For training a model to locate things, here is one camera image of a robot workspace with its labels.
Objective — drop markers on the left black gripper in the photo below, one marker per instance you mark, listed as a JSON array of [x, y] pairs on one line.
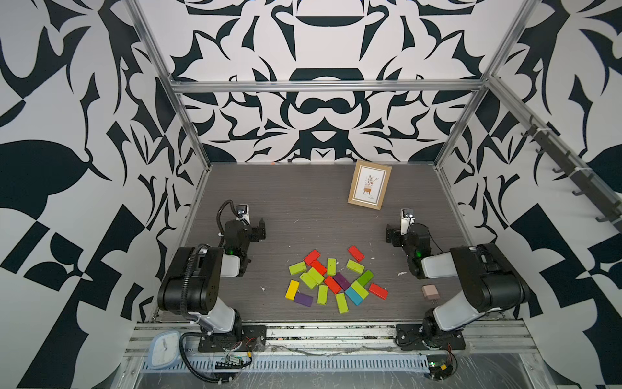
[[255, 235]]

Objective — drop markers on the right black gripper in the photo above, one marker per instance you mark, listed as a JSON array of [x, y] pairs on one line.
[[397, 236]]

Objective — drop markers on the dark green block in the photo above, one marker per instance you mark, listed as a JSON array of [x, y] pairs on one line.
[[365, 278]]

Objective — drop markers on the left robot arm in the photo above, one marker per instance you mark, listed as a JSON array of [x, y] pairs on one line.
[[191, 285]]

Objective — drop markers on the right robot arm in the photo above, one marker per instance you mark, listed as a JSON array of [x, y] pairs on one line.
[[489, 283]]

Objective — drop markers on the lime block beside teal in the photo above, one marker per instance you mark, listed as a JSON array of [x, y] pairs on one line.
[[360, 290]]

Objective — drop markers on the purple block centre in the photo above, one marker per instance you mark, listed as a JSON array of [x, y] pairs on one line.
[[342, 281]]

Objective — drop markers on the purple block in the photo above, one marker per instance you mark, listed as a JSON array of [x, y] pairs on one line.
[[342, 281], [303, 299]]

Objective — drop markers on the red block pile middle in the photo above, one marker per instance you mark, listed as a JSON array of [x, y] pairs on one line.
[[319, 267]]

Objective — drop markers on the yellow block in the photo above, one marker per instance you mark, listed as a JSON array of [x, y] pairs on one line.
[[292, 290]]

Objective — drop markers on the pink beige small box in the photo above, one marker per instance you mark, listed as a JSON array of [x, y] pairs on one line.
[[430, 292]]

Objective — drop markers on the lime block pair centre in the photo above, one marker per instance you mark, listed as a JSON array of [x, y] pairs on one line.
[[312, 278]]

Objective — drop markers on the red block pile lower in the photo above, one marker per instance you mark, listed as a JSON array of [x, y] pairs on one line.
[[333, 285]]

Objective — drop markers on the lime block bottom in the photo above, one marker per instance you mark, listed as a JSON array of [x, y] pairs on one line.
[[342, 303]]

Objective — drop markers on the purple block lower left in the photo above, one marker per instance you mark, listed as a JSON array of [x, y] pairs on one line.
[[303, 299]]

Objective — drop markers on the green circuit board left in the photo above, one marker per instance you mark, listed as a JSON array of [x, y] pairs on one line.
[[234, 363]]

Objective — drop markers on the circuit board right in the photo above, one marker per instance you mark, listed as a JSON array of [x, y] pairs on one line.
[[441, 368]]

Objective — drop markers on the white blue alarm clock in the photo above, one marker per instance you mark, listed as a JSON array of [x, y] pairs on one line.
[[164, 351]]

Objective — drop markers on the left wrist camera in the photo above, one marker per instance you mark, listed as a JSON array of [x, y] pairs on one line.
[[242, 213]]

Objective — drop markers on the wooden picture frame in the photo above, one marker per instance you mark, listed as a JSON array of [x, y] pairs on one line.
[[369, 184]]

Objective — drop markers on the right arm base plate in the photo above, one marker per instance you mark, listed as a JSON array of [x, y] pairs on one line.
[[417, 337]]

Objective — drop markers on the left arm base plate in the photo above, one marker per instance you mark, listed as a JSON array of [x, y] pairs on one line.
[[243, 339]]

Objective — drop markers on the white cable duct strip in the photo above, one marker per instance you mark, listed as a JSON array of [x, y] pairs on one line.
[[338, 363]]

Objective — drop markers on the aluminium front rail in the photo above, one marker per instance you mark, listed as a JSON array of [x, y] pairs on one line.
[[497, 336]]

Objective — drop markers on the wall hook rail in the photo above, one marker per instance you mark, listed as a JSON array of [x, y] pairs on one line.
[[569, 165]]

